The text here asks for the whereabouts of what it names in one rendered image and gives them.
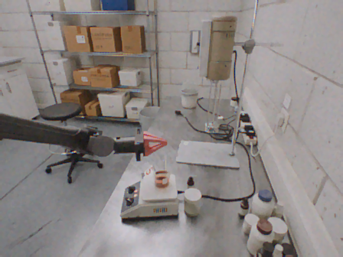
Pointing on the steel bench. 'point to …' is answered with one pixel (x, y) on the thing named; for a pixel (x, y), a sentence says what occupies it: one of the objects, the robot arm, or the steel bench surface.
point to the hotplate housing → (151, 208)
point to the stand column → (244, 77)
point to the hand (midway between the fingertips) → (164, 142)
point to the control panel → (131, 196)
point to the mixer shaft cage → (213, 112)
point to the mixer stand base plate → (207, 154)
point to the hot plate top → (149, 193)
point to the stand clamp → (256, 45)
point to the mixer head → (217, 47)
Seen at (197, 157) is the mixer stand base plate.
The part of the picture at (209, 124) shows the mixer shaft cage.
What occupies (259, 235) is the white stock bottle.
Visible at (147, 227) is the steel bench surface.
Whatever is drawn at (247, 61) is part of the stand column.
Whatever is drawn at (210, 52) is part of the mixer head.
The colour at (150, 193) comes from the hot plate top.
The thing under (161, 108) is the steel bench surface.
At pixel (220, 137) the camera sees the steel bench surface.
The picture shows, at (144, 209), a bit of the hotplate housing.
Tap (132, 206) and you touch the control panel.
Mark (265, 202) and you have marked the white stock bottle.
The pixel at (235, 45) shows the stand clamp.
